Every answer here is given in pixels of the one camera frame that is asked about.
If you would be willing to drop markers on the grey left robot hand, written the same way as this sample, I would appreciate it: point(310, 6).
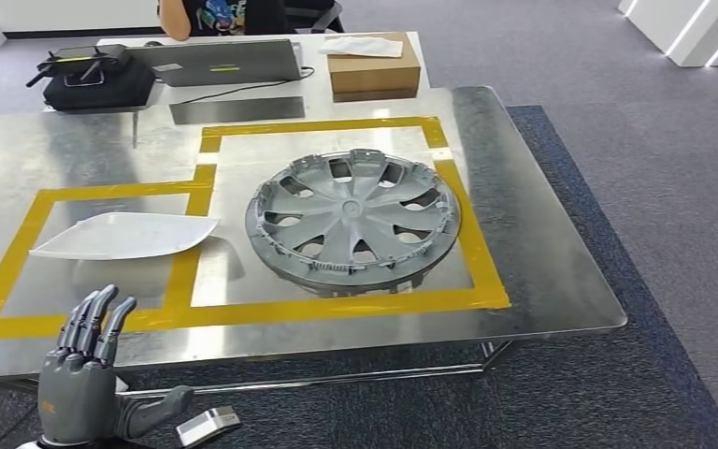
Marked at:
point(77, 396)

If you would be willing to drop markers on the white curved plastic part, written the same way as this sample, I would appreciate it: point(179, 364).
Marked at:
point(123, 235)

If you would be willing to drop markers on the metal top workbench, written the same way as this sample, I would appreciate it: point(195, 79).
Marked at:
point(532, 248)

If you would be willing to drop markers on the black bag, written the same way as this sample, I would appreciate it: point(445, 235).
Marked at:
point(99, 93)

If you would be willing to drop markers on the grey wheel hubcap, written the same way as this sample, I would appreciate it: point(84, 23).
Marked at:
point(346, 214)

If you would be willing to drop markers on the black router with antennas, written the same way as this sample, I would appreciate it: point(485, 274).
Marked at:
point(80, 54)

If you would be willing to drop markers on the dark computer mouse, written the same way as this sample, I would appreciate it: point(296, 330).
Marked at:
point(153, 44)

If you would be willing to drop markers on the grey laptop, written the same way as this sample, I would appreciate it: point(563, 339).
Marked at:
point(223, 62)

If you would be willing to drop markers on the white desk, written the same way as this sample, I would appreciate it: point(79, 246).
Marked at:
point(365, 105)

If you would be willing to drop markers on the person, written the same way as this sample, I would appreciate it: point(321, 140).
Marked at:
point(229, 15)

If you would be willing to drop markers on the flat brown cardboard box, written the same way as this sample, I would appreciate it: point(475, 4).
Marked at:
point(374, 96)

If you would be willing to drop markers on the white tissue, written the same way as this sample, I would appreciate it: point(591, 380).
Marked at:
point(362, 46)

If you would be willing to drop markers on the black office chair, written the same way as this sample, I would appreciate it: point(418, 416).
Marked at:
point(325, 15)

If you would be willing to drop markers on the white lit wall panels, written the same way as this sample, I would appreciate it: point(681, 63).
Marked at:
point(681, 28)

